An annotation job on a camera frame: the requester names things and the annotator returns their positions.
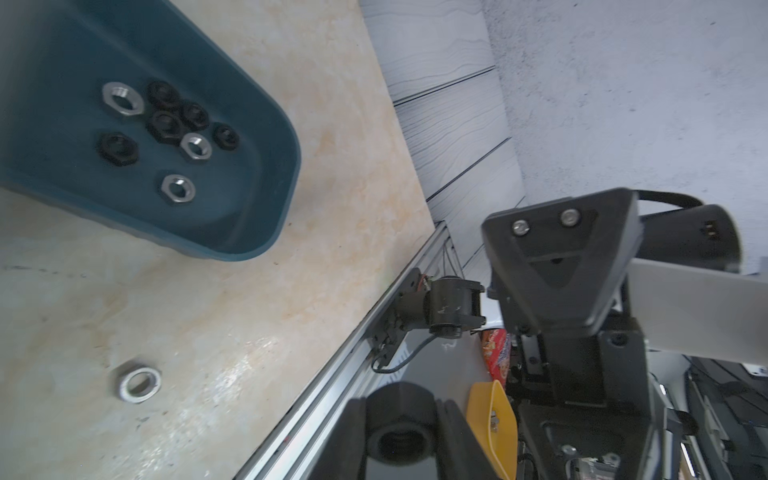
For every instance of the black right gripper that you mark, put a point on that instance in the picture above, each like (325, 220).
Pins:
(583, 392)

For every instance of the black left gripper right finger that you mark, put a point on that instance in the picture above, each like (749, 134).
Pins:
(458, 453)

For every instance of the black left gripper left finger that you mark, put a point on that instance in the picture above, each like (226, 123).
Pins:
(344, 455)

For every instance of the black hex nut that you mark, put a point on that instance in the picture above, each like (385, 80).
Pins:
(118, 149)
(194, 116)
(400, 424)
(163, 96)
(226, 137)
(165, 127)

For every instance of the silver hex nut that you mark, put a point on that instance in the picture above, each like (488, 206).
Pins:
(195, 147)
(137, 383)
(123, 99)
(178, 189)

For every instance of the teal plastic storage box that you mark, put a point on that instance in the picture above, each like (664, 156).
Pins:
(55, 58)

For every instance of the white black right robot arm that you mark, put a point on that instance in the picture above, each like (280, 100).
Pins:
(681, 230)

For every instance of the yellow plastic object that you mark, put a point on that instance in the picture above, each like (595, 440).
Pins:
(494, 424)

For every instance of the red snack packet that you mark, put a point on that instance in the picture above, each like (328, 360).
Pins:
(496, 345)

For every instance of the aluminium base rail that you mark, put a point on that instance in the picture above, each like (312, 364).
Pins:
(291, 448)

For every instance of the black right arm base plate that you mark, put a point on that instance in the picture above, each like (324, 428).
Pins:
(386, 332)

